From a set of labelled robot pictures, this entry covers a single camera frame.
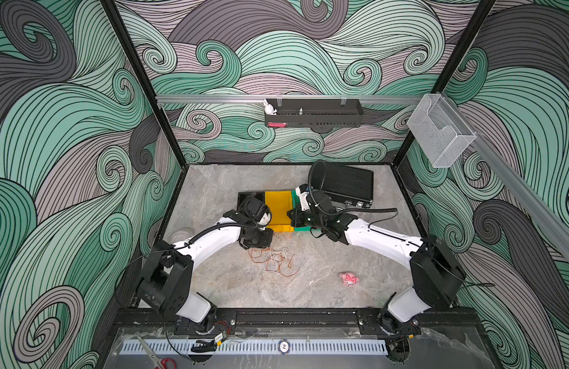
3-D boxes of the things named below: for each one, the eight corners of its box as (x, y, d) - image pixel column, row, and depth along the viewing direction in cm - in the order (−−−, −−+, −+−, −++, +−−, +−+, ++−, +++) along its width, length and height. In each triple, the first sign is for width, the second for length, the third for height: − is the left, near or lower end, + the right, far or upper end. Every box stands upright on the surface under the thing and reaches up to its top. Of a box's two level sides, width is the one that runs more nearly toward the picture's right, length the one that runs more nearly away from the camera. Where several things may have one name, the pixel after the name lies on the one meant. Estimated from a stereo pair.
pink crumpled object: (340, 287, 82) (344, 282, 78) (339, 278, 84) (342, 272, 80) (355, 287, 82) (360, 282, 78) (353, 278, 84) (357, 272, 80)
